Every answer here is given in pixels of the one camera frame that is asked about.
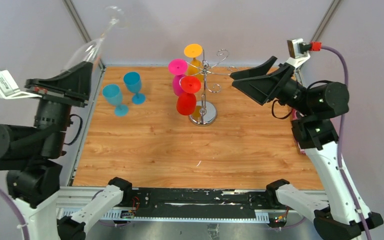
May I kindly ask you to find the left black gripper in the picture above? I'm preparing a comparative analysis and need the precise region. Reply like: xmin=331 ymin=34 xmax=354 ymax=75
xmin=29 ymin=58 xmax=96 ymax=152

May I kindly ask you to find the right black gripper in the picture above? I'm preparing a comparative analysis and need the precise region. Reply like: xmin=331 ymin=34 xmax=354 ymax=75
xmin=229 ymin=55 xmax=313 ymax=117

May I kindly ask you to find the clear wine glass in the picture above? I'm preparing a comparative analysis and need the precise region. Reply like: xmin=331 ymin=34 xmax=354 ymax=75
xmin=61 ymin=5 xmax=128 ymax=72

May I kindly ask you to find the blue wine glass front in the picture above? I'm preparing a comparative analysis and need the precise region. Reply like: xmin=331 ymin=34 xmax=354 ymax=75
xmin=102 ymin=84 xmax=129 ymax=117

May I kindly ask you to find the blue wine glass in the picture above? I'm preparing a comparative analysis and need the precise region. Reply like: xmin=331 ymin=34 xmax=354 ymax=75
xmin=102 ymin=84 xmax=129 ymax=117
xmin=123 ymin=71 xmax=146 ymax=105

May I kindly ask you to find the chrome wine glass rack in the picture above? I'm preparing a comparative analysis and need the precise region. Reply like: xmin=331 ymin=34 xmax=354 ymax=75
xmin=188 ymin=47 xmax=230 ymax=127

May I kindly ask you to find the pink wine glass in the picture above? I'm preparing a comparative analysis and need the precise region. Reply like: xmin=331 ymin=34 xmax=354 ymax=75
xmin=167 ymin=58 xmax=188 ymax=97

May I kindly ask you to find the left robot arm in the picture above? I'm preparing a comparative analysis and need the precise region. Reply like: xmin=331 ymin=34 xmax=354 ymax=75
xmin=0 ymin=60 xmax=133 ymax=240

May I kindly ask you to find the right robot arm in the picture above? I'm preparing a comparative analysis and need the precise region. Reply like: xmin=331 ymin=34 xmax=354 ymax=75
xmin=230 ymin=54 xmax=384 ymax=240

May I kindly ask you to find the yellow wine glass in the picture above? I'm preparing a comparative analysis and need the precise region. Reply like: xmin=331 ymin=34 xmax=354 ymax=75
xmin=183 ymin=43 xmax=204 ymax=82

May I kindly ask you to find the red wine glass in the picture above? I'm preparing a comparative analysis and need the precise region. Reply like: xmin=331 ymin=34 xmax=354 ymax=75
xmin=176 ymin=75 xmax=202 ymax=116

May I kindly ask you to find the pink camouflage cloth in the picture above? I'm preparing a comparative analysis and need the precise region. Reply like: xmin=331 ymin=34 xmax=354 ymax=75
xmin=290 ymin=109 xmax=306 ymax=156

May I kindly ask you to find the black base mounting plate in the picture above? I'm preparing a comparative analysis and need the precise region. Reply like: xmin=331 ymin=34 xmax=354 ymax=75
xmin=117 ymin=187 xmax=291 ymax=220

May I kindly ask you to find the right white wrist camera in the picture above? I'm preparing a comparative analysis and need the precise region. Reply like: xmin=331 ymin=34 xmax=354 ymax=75
xmin=286 ymin=38 xmax=312 ymax=69

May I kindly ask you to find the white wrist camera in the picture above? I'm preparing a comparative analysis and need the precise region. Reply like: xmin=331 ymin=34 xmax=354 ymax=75
xmin=286 ymin=38 xmax=312 ymax=69
xmin=0 ymin=69 xmax=42 ymax=100

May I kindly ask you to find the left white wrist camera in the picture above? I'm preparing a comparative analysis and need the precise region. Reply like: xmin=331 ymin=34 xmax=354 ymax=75
xmin=0 ymin=69 xmax=42 ymax=100

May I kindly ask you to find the aluminium frame rail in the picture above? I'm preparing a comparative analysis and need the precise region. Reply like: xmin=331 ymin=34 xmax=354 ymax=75
xmin=56 ymin=186 xmax=332 ymax=224

